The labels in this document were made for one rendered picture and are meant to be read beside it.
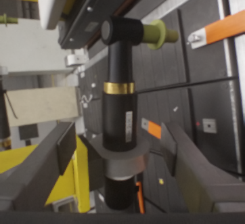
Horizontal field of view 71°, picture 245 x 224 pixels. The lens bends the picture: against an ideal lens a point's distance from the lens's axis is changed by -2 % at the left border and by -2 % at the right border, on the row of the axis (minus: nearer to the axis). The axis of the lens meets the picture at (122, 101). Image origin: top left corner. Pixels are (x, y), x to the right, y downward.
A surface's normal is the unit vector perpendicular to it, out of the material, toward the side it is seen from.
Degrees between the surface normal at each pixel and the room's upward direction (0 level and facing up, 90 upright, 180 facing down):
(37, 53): 90
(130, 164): 79
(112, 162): 49
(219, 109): 0
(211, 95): 0
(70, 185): 90
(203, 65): 0
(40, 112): 90
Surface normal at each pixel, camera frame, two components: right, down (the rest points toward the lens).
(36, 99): 0.48, -0.04
